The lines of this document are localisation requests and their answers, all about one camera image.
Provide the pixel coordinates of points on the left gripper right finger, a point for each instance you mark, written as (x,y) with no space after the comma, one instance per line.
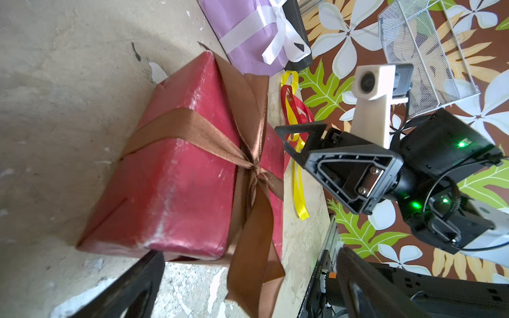
(367,293)

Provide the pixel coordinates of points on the black oval case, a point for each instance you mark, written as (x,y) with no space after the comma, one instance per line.
(293,14)

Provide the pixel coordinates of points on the magenta gift box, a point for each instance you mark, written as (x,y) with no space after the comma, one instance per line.
(171,191)

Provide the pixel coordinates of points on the white ribbon bow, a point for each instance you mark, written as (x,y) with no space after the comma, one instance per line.
(286,38)

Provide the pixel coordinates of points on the red ribbon bow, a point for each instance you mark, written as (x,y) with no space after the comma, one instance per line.
(295,113)

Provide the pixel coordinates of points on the lilac gift box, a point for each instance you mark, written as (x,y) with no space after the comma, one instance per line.
(259,37)

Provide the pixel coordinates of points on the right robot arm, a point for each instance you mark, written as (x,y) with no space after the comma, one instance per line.
(417,243)

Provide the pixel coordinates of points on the white mesh basket right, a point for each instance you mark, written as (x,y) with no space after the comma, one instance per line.
(422,33)

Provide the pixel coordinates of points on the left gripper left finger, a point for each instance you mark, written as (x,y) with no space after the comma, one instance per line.
(133,294)

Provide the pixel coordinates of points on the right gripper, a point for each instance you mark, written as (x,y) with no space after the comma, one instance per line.
(420,172)

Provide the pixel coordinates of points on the brown ribbon bow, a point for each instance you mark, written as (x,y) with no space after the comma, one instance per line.
(255,271)

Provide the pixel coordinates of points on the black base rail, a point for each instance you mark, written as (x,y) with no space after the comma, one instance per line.
(323,296)

